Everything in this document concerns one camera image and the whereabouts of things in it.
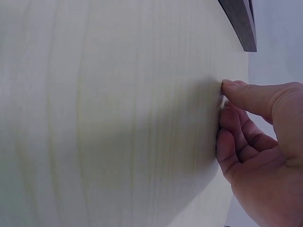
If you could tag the person's right hand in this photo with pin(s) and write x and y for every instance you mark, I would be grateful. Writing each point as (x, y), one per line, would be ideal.
(265, 151)

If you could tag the dark grey wooden board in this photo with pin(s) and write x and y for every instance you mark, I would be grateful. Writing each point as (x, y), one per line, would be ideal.
(243, 26)

